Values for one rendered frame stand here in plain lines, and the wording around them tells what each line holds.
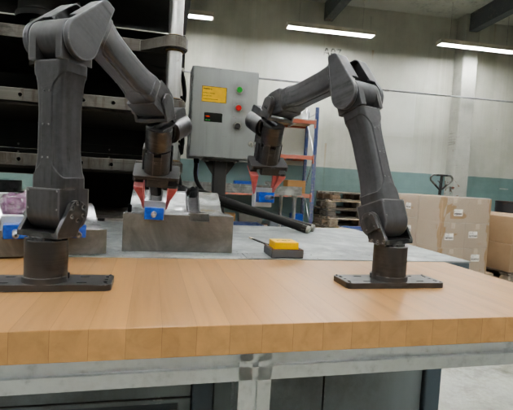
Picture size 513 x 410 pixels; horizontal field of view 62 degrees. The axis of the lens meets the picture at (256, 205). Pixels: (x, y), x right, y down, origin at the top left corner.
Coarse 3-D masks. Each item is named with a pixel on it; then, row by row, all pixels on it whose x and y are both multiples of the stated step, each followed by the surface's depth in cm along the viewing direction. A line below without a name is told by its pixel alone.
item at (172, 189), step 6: (150, 180) 94; (156, 180) 94; (162, 180) 94; (150, 186) 95; (156, 186) 95; (162, 186) 95; (168, 186) 95; (174, 186) 96; (168, 192) 96; (174, 192) 97; (168, 198) 98; (168, 204) 100
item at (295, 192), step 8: (184, 184) 446; (192, 184) 448; (200, 184) 450; (208, 184) 452; (232, 184) 457; (240, 184) 459; (232, 192) 458; (240, 192) 460; (248, 192) 461; (280, 192) 469; (288, 192) 471; (296, 192) 473; (280, 200) 534; (280, 208) 535
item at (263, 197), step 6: (258, 192) 116; (264, 192) 115; (270, 192) 119; (252, 198) 120; (258, 198) 115; (264, 198) 115; (270, 198) 110; (252, 204) 120; (258, 204) 119; (264, 204) 119; (270, 204) 120
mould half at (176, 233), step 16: (176, 192) 131; (176, 208) 122; (208, 208) 125; (128, 224) 98; (144, 224) 99; (160, 224) 100; (176, 224) 101; (192, 224) 102; (208, 224) 103; (224, 224) 103; (128, 240) 99; (144, 240) 100; (160, 240) 100; (176, 240) 101; (192, 240) 102; (208, 240) 103; (224, 240) 104
